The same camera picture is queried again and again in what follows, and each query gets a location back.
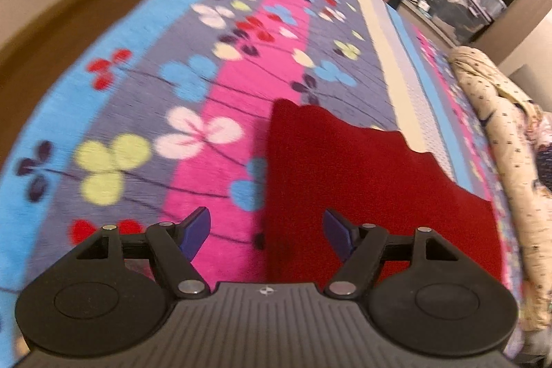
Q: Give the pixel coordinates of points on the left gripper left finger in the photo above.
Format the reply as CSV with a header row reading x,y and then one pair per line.
x,y
114,290

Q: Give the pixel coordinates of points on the cream star-patterned quilt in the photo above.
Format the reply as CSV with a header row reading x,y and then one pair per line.
x,y
519,132

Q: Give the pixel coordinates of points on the colourful floral bed blanket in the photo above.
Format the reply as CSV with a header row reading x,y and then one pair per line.
x,y
169,110

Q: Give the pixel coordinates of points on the grey plastic storage bin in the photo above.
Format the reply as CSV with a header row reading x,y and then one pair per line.
x,y
460,20

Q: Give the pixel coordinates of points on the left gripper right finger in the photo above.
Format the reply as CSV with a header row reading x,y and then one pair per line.
x,y
419,290

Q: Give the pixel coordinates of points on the small clear plastic box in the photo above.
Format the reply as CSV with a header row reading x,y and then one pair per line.
x,y
493,7

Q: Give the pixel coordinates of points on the red knitted garment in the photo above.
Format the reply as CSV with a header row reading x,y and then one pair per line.
x,y
317,162

